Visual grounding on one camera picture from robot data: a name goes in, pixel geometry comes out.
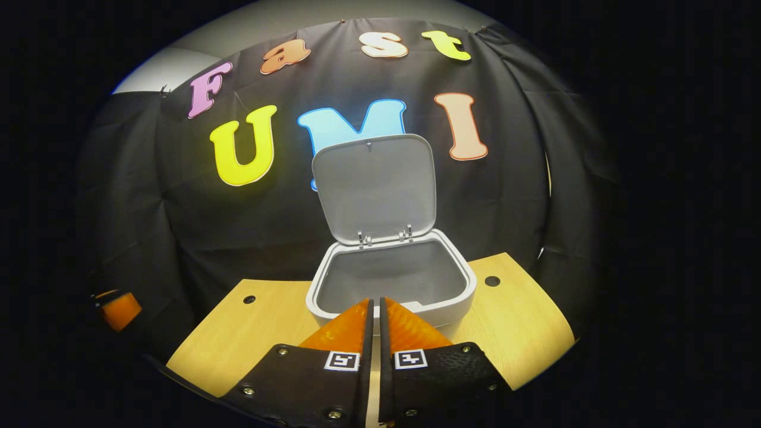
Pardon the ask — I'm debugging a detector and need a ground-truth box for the black backdrop cloth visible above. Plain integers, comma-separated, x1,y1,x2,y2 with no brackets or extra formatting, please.
77,18,619,363

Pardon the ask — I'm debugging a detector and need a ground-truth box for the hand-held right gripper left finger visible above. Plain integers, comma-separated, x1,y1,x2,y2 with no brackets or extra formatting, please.
223,297,375,428

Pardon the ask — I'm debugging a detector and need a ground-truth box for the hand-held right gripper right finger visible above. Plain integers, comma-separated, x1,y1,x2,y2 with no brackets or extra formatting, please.
379,296,513,424

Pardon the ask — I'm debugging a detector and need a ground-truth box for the white desktop garbage bin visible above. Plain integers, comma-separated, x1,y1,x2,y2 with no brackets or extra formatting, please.
306,134,477,333

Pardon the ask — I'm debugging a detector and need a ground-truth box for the wooden desktop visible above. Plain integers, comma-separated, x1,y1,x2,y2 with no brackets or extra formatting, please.
166,253,577,428

